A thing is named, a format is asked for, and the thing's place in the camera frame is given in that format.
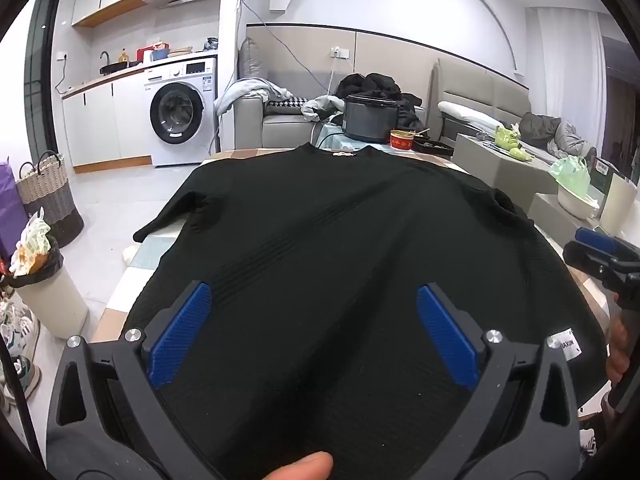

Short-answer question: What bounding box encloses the beige trash bin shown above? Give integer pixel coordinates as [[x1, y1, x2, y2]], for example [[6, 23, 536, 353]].
[[5, 209, 90, 340]]

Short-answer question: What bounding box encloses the red instant noodle cup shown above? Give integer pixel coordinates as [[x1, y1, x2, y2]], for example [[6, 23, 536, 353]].
[[390, 130, 414, 151]]

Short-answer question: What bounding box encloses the plaid table cloth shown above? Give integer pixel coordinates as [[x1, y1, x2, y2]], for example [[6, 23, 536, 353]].
[[89, 146, 612, 346]]

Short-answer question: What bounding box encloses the person's right hand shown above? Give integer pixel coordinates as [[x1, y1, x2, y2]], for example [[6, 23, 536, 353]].
[[605, 312, 630, 386]]

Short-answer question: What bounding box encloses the green toy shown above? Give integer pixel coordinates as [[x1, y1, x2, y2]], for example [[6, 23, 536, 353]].
[[495, 126, 533, 162]]

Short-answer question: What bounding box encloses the woven laundry basket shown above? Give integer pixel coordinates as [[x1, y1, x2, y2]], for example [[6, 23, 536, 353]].
[[16, 151, 85, 248]]

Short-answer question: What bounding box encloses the purple bag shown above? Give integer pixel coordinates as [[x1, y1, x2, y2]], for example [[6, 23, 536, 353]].
[[0, 160, 27, 263]]

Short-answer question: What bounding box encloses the black knit sweater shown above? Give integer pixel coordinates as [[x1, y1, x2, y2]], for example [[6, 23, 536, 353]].
[[126, 144, 606, 479]]

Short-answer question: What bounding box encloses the white green sneaker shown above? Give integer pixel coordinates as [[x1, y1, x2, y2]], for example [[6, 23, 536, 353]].
[[1, 300, 41, 400]]

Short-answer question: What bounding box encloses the white washing machine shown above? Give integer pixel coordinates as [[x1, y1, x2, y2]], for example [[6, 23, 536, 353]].
[[144, 53, 217, 167]]

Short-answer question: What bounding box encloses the person's left thumb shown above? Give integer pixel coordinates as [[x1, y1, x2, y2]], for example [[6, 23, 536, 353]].
[[265, 452, 333, 480]]

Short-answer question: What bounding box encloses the black rice cooker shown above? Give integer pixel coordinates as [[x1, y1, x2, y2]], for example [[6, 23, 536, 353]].
[[343, 96, 399, 144]]

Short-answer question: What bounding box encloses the grey sofa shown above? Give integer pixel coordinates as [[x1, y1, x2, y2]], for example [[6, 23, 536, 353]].
[[233, 26, 355, 148]]

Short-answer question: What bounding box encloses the pile of black clothes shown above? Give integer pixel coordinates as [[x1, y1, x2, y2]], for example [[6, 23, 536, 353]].
[[334, 73, 425, 131]]

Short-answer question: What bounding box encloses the green plastic bag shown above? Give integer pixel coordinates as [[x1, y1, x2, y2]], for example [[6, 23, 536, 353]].
[[549, 155, 590, 198]]

